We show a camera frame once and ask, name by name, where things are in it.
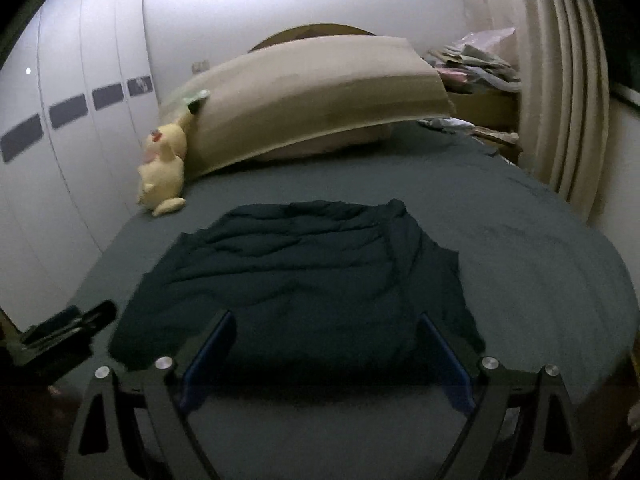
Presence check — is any wooden headboard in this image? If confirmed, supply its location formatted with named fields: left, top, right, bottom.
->
left=248, top=23, right=378, bottom=53

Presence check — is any yellow plush toy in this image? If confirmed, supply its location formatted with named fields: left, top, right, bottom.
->
left=137, top=89, right=211, bottom=218

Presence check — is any brown cardboard box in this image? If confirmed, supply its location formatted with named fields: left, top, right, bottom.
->
left=445, top=89, right=523, bottom=161

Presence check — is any white wardrobe with purple panels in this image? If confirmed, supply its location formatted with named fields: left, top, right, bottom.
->
left=0, top=0, right=161, bottom=331

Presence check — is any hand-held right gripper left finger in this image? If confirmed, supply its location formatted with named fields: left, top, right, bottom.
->
left=64, top=309, right=238, bottom=480

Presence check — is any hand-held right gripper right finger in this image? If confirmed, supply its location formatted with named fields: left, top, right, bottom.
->
left=417, top=311, right=591, bottom=480

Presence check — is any pile of clothes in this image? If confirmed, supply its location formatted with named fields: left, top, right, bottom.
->
left=422, top=27, right=523, bottom=93

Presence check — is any large beige cushion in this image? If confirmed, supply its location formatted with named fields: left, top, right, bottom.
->
left=159, top=35, right=457, bottom=181

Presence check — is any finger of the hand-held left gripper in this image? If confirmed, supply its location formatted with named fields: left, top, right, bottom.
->
left=22, top=307, right=84, bottom=349
left=79, top=300, right=119, bottom=336

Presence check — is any beige curtain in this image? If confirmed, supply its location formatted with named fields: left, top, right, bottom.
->
left=460, top=0, right=613, bottom=226

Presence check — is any navy puffer jacket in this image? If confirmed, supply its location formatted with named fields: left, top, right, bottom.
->
left=109, top=199, right=487, bottom=386

